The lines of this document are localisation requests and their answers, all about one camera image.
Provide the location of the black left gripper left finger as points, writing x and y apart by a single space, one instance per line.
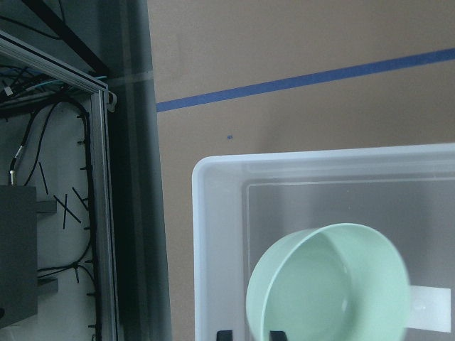
224 335

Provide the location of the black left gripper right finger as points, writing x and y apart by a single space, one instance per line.
277 335

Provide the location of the mint green bowl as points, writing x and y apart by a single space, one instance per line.
340 282

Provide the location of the translucent plastic storage box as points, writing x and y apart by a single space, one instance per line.
243 204

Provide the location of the grey electronics box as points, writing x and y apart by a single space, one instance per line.
19 288

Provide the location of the aluminium profile frame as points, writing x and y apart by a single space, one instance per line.
97 167

